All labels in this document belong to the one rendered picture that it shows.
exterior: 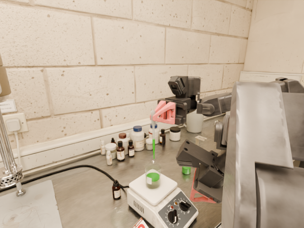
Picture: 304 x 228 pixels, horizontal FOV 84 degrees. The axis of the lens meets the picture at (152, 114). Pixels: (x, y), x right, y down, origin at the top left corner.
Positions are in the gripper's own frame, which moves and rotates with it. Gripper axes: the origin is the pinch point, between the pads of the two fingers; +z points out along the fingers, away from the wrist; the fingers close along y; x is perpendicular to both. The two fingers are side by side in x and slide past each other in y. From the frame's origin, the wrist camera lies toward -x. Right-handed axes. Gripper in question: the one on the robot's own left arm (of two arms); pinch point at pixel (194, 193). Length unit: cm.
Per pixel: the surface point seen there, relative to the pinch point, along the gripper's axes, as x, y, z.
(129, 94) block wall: -42, -49, 15
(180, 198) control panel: -1.1, -1.3, 7.2
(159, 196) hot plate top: -7.8, 2.5, 6.3
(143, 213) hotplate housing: -9.2, 6.0, 12.6
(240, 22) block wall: 0, -151, -38
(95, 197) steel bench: -25.6, 4.2, 24.9
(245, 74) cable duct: 30, -146, -3
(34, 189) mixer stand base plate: -48, 9, 33
